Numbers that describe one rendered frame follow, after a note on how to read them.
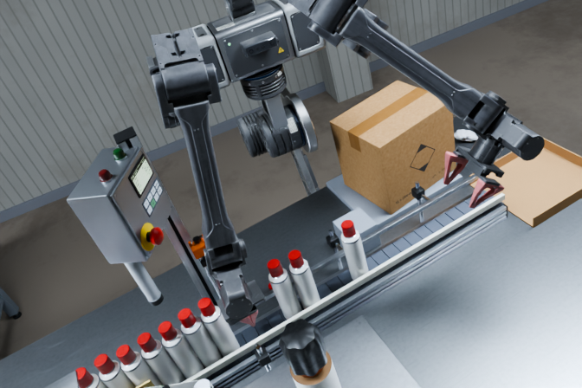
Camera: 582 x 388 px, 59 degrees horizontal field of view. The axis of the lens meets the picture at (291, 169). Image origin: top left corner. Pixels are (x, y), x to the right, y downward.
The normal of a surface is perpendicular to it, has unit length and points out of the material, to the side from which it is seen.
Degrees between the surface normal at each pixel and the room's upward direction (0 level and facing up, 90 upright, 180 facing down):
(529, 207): 0
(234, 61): 90
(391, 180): 90
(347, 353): 0
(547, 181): 0
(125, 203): 90
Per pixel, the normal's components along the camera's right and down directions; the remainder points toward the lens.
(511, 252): -0.25, -0.77
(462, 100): 0.04, 0.36
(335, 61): 0.33, 0.51
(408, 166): 0.55, 0.39
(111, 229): -0.14, 0.63
